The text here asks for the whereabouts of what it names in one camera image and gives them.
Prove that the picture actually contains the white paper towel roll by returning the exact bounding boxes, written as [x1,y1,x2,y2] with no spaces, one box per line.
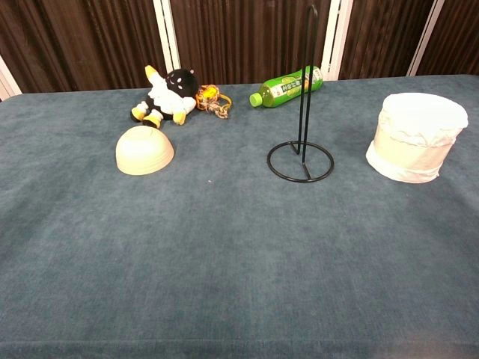
[365,92,469,184]

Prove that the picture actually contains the blue grey tablecloth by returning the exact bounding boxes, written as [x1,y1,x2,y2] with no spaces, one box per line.
[0,73,479,359]

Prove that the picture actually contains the green tea plastic bottle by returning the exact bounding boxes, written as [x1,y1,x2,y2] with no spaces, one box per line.
[249,65,324,109]

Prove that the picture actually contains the cream upturned bowl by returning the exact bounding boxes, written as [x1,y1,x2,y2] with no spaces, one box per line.
[115,125,176,177]

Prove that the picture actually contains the black white plush toy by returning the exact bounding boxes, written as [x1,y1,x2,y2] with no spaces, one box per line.
[129,64,200,130]

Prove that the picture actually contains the brown pleated curtain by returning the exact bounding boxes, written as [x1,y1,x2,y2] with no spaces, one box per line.
[170,0,332,85]
[0,0,168,94]
[416,0,479,77]
[338,0,437,81]

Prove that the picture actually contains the orange braided rope charm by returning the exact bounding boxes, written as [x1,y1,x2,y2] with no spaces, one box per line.
[195,85,234,120]

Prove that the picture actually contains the black wire towel stand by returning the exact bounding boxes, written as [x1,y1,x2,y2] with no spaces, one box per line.
[266,4,335,184]

